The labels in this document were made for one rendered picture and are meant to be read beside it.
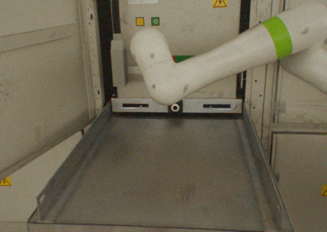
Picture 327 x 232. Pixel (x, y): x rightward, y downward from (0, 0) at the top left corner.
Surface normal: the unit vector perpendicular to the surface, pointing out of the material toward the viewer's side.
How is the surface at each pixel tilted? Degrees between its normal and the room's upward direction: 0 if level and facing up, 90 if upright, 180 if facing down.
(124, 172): 0
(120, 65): 90
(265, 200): 0
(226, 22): 90
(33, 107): 90
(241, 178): 0
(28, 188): 90
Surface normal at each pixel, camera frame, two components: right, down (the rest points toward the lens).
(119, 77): -0.10, 0.33
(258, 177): -0.03, -0.94
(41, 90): 0.93, 0.11
